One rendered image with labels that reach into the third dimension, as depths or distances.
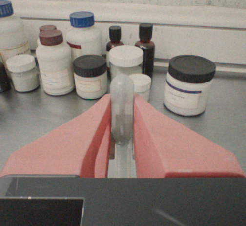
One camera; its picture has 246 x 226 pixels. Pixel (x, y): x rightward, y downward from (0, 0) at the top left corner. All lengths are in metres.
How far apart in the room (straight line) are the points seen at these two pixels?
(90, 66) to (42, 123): 0.11
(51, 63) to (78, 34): 0.07
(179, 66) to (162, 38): 0.14
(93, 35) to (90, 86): 0.09
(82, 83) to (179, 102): 0.15
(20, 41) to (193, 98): 0.32
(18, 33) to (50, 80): 0.11
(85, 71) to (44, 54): 0.07
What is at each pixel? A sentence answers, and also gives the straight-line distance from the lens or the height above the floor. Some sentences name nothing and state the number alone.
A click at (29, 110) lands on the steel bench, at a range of 0.39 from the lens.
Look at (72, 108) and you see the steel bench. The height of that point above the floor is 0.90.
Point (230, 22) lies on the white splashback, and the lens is 0.48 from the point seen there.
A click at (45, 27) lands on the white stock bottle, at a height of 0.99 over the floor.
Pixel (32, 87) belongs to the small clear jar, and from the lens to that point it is 0.43.
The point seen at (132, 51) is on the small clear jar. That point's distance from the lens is 0.39.
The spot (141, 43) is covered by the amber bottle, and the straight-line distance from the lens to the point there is 0.42.
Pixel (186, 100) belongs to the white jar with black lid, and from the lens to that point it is 0.34.
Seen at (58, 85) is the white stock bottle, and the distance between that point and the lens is 0.39.
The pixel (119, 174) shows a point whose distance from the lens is 0.16.
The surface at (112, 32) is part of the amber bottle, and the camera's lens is 0.43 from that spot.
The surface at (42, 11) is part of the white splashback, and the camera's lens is 0.52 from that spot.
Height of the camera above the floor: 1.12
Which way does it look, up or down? 35 degrees down
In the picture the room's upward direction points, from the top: straight up
